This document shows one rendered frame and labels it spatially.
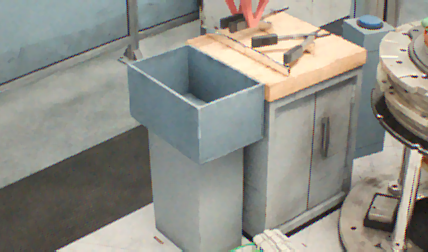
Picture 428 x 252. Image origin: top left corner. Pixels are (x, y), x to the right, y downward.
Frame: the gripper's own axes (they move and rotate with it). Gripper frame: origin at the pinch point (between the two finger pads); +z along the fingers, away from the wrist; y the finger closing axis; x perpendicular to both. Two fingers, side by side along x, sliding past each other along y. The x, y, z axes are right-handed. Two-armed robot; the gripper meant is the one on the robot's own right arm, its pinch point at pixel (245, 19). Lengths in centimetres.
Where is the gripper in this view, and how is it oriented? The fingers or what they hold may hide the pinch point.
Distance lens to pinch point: 108.0
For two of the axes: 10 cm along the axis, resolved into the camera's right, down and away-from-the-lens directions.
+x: 7.8, -3.2, 5.4
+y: 6.3, 3.9, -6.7
